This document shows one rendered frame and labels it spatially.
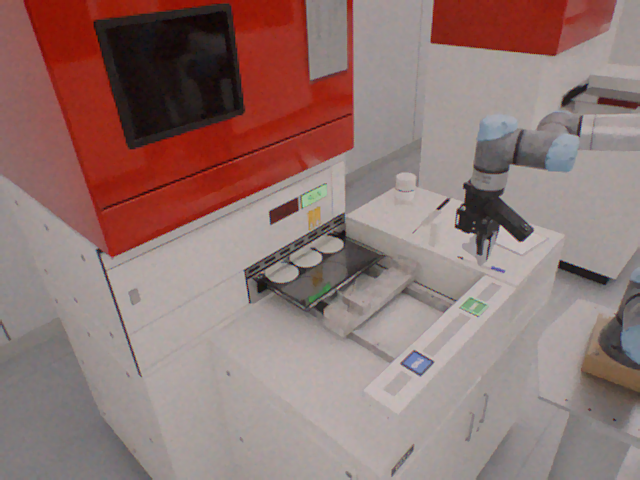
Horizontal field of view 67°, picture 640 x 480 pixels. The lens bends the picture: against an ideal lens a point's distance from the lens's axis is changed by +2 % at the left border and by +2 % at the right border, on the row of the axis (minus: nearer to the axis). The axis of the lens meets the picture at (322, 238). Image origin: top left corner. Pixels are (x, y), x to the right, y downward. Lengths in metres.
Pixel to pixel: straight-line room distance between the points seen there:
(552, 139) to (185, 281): 0.92
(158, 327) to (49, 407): 1.40
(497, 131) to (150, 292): 0.88
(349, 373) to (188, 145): 0.70
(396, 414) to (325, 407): 0.24
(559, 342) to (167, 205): 1.09
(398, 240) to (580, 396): 0.66
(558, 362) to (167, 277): 1.04
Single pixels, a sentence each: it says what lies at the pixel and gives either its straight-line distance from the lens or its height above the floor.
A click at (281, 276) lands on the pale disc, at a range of 1.51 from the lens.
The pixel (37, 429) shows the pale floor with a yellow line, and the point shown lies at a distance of 2.61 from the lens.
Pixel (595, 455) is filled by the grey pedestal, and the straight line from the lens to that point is 1.65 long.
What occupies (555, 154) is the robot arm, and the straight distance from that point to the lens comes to 1.06.
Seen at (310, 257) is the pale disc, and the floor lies 0.90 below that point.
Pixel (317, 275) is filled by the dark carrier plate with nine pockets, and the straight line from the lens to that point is 1.50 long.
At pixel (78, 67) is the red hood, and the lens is 1.01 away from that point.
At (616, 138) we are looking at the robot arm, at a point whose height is 1.42.
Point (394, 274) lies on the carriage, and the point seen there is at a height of 0.88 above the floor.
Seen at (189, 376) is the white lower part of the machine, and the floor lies 0.73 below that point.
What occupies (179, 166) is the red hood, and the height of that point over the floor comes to 1.37.
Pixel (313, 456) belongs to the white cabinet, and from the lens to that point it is 1.33.
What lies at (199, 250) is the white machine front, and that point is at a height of 1.11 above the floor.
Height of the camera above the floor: 1.79
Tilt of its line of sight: 32 degrees down
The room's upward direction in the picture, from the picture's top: 3 degrees counter-clockwise
